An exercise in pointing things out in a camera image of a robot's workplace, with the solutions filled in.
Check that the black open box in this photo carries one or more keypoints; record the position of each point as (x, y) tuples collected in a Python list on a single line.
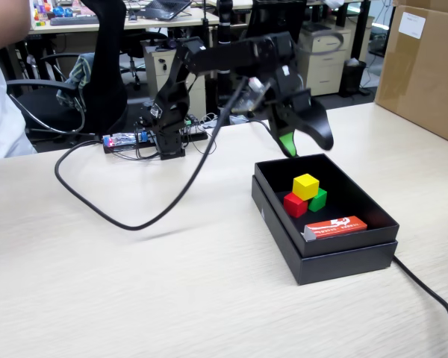
[(343, 266)]

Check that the black office chair with armrests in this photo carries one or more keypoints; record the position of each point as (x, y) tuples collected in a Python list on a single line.
[(108, 74)]

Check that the white office desk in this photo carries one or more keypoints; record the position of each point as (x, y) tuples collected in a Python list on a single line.
[(115, 25)]

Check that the black legged office desk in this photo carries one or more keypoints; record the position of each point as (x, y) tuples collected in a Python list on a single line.
[(361, 33)]

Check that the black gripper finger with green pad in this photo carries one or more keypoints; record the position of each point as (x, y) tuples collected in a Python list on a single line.
[(286, 141)]

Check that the orange matchbox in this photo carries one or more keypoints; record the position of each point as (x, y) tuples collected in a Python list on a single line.
[(338, 227)]

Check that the yellow wooden cube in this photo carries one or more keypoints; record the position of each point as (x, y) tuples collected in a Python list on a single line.
[(305, 185)]

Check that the black laptop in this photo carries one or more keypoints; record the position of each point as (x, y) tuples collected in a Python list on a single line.
[(164, 9)]

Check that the blue toy balls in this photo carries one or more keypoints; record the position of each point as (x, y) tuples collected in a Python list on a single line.
[(62, 11)]

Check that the black pole with white bands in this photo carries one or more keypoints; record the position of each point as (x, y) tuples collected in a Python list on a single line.
[(224, 22)]

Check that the black keyboard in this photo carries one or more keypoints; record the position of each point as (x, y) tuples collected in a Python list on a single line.
[(74, 20)]

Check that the motor driver circuit board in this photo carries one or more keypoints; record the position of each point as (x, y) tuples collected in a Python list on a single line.
[(196, 128)]

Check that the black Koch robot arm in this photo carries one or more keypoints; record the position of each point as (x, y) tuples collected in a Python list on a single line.
[(216, 56)]

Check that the striped cloth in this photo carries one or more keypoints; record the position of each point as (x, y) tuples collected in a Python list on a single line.
[(80, 72)]

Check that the large brown cardboard box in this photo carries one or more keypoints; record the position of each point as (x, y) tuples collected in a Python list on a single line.
[(422, 74)]

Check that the red wooden cube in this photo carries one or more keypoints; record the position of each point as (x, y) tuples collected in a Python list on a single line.
[(295, 206)]

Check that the beige drawer cabinet with lock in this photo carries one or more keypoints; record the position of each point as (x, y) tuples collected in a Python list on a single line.
[(332, 78)]

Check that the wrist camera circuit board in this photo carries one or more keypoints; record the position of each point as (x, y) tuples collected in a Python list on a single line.
[(252, 93)]

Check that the controller board with red LED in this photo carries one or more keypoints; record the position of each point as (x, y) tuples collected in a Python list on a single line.
[(115, 141)]

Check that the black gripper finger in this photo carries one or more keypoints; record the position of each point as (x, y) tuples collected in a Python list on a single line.
[(315, 123)]

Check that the small black webcam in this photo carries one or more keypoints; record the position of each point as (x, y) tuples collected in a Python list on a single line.
[(168, 44)]

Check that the white shirt person torso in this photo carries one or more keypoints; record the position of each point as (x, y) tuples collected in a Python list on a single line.
[(0, 112)]

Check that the black cardboard box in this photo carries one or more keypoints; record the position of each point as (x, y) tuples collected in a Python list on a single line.
[(351, 194)]

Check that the black mesh office chair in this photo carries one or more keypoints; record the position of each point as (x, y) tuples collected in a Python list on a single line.
[(276, 15)]

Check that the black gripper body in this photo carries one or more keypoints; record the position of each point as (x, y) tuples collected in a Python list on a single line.
[(289, 89)]

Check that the green wooden cube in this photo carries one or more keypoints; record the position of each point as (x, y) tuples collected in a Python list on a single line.
[(318, 201)]

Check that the black trash bin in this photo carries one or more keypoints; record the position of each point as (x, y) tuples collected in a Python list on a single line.
[(352, 78)]

